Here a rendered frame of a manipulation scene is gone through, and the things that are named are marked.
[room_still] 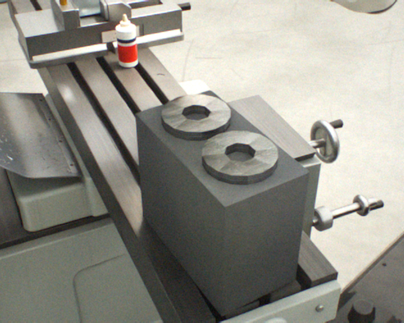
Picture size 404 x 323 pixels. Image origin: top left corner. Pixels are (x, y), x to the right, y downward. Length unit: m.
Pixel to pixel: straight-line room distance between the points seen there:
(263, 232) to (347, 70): 2.63
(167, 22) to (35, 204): 0.50
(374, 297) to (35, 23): 0.90
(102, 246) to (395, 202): 1.46
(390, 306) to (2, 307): 0.78
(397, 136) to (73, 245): 1.89
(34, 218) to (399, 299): 0.74
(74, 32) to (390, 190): 1.57
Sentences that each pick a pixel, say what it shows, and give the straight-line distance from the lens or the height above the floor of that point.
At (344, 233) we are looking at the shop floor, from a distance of 2.31.
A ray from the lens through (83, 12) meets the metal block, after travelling 1.36.
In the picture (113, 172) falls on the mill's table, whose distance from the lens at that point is 1.02.
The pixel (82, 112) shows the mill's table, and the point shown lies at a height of 0.94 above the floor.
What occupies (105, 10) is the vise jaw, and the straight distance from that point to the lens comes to 1.34.
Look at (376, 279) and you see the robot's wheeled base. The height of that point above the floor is 0.59.
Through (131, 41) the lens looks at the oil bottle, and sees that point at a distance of 1.29.
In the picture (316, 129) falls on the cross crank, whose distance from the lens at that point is 1.63.
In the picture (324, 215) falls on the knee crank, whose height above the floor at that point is 0.55.
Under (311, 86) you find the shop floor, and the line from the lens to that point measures 3.14.
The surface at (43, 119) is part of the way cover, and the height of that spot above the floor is 0.87.
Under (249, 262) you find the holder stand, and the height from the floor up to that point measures 1.02.
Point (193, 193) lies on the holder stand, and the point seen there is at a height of 1.10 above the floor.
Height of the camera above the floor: 1.57
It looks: 37 degrees down
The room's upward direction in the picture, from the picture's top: straight up
